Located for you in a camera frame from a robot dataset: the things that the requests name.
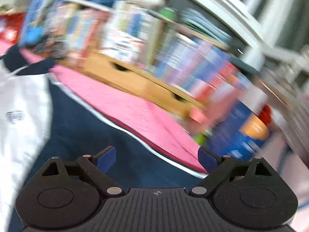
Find white and navy jacket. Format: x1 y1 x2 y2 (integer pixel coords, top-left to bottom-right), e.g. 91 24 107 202
1 44 206 231

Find blue cardboard box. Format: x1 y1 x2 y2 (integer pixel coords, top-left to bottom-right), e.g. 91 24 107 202
206 87 272 161

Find pink bunny towel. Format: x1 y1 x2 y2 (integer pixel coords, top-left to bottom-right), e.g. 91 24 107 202
0 41 209 175

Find wooden drawer organizer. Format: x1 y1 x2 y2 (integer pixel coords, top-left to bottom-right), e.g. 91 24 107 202
59 52 203 117

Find row of books right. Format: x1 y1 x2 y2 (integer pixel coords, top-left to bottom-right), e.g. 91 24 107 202
106 1 237 103

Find row of books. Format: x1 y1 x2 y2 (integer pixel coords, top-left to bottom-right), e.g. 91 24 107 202
106 1 237 103
18 0 110 68

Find miniature black bicycle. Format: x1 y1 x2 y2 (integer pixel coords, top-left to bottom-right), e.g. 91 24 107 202
34 40 68 59

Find white colourful card box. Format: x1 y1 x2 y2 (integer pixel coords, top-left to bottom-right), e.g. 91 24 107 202
99 30 144 63

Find row of books left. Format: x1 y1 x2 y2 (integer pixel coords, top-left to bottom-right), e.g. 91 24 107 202
18 0 110 68

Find red plastic crate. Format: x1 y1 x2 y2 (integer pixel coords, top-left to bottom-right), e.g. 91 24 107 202
0 13 25 44

